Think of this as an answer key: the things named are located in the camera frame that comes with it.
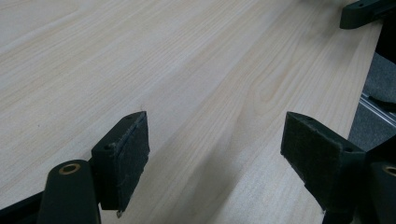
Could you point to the aluminium frame rail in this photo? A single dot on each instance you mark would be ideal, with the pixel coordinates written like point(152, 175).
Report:
point(378, 111)

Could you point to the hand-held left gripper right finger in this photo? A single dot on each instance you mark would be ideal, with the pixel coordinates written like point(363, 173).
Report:
point(320, 165)

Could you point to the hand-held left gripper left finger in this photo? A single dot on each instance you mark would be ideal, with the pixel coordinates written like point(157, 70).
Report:
point(123, 161)

